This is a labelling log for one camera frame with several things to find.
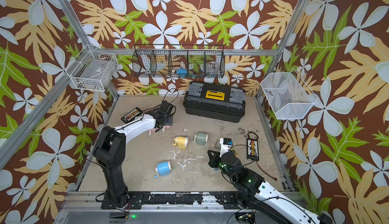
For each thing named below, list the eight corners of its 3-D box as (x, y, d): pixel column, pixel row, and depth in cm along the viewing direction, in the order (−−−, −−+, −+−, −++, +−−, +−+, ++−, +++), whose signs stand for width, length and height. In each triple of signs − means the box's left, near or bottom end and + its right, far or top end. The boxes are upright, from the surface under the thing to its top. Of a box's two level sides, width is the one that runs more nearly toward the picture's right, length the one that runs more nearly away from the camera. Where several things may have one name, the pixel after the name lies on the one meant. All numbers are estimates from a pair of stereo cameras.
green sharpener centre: (192, 145, 95) (191, 139, 89) (192, 138, 98) (191, 132, 92) (207, 145, 95) (208, 139, 89) (206, 138, 98) (207, 132, 92)
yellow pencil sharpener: (173, 149, 93) (172, 143, 87) (174, 142, 96) (173, 136, 90) (188, 149, 93) (188, 143, 87) (188, 142, 96) (188, 136, 90)
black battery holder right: (246, 159, 90) (247, 158, 88) (246, 139, 98) (247, 137, 96) (258, 161, 89) (259, 160, 87) (257, 141, 97) (258, 139, 96)
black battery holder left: (121, 119, 108) (119, 118, 106) (138, 108, 115) (137, 106, 113) (125, 124, 106) (124, 122, 104) (142, 112, 112) (142, 110, 111)
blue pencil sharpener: (156, 178, 83) (152, 174, 77) (155, 168, 86) (152, 163, 80) (172, 175, 84) (170, 170, 78) (171, 165, 88) (169, 160, 81)
